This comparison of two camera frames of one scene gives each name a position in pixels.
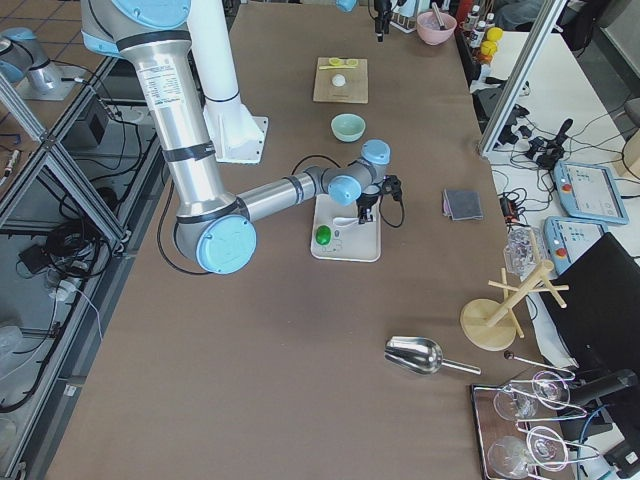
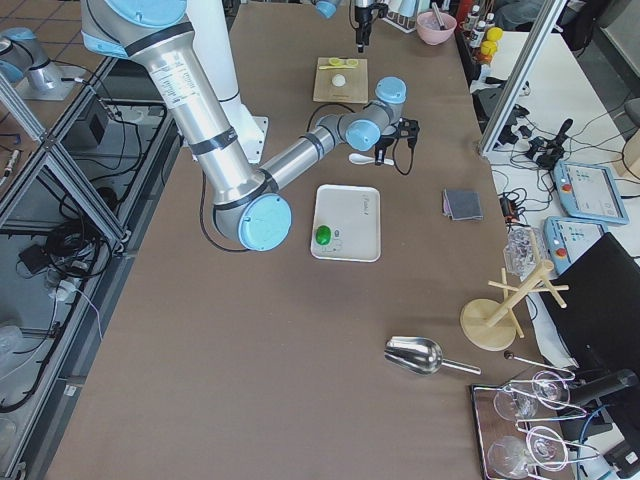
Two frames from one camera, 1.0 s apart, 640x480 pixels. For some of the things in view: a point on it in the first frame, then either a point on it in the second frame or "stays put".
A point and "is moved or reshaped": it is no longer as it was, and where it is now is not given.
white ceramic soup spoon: [345, 221] is moved or reshaped
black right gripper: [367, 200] → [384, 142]
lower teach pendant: [567, 238] stays put
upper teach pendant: [589, 191] stays put
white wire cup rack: [405, 24] stays put
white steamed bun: [339, 80] stays put
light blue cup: [408, 8] stays put
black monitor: [600, 324] stays put
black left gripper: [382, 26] → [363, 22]
